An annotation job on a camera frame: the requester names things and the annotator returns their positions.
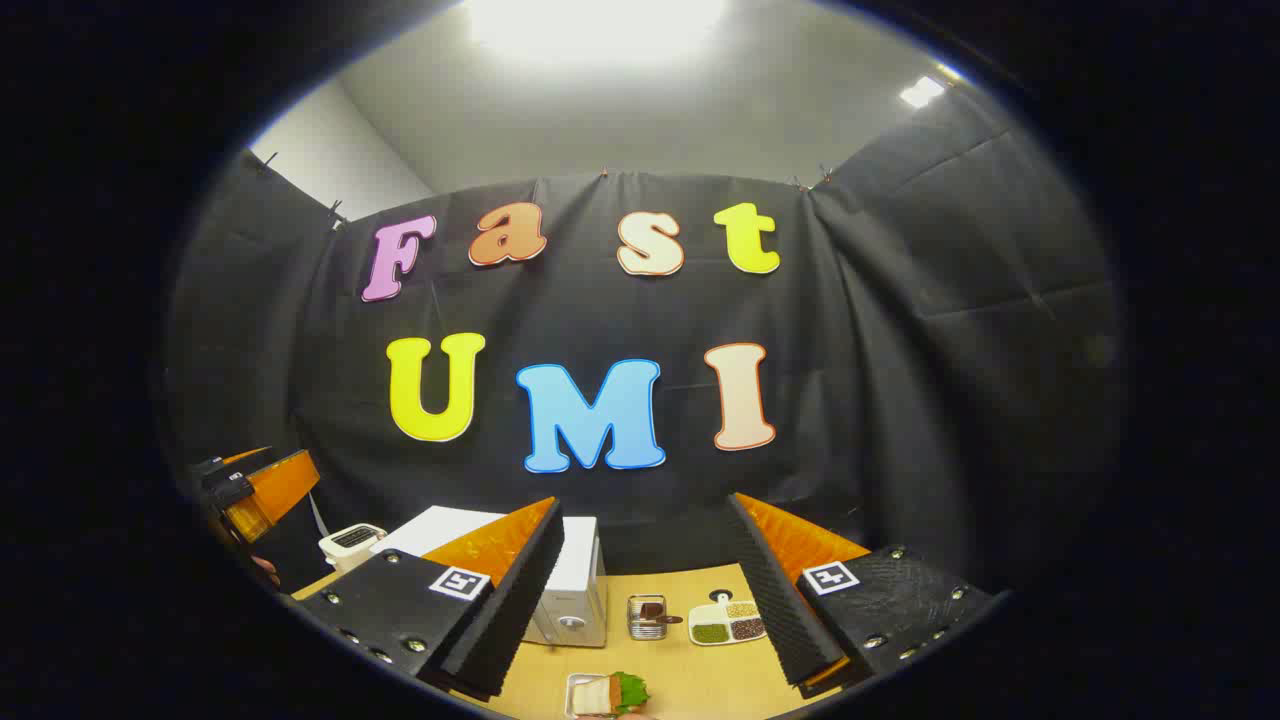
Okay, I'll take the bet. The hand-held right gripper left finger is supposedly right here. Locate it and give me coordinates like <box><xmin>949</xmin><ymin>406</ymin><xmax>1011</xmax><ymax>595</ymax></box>
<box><xmin>297</xmin><ymin>497</ymin><xmax>566</xmax><ymax>701</ymax></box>

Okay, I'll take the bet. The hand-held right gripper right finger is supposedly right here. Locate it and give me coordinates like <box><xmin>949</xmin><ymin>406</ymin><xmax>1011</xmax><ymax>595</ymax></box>
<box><xmin>725</xmin><ymin>492</ymin><xmax>996</xmax><ymax>699</ymax></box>

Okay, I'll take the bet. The white microwave oven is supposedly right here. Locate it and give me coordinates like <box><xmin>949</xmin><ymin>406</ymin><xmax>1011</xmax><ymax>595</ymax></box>
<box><xmin>370</xmin><ymin>505</ymin><xmax>609</xmax><ymax>649</ymax></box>

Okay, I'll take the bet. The sandwich with lettuce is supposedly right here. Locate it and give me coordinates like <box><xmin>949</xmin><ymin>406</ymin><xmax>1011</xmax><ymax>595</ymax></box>
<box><xmin>572</xmin><ymin>672</ymin><xmax>651</xmax><ymax>717</ymax></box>

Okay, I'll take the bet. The white divided dish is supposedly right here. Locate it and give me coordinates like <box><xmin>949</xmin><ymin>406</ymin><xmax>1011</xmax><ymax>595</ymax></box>
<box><xmin>688</xmin><ymin>592</ymin><xmax>768</xmax><ymax>647</ymax></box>

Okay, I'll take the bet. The white toaster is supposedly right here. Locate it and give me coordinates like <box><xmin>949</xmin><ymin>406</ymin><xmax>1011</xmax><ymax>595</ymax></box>
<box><xmin>318</xmin><ymin>523</ymin><xmax>389</xmax><ymax>576</ymax></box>

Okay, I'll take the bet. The small white tray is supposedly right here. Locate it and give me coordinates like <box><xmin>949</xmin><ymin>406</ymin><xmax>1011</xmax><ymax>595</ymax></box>
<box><xmin>565</xmin><ymin>672</ymin><xmax>641</xmax><ymax>720</ymax></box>

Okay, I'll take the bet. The black backdrop cloth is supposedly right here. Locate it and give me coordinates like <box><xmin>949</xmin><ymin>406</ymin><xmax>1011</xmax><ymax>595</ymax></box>
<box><xmin>165</xmin><ymin>150</ymin><xmax>1121</xmax><ymax>601</ymax></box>

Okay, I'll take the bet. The large ceiling light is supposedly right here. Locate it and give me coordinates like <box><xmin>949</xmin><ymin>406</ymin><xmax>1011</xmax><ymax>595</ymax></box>
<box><xmin>465</xmin><ymin>0</ymin><xmax>726</xmax><ymax>66</ymax></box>

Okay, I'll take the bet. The small metal wire basket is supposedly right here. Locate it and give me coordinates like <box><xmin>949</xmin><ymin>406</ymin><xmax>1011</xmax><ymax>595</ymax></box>
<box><xmin>627</xmin><ymin>594</ymin><xmax>669</xmax><ymax>641</ymax></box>

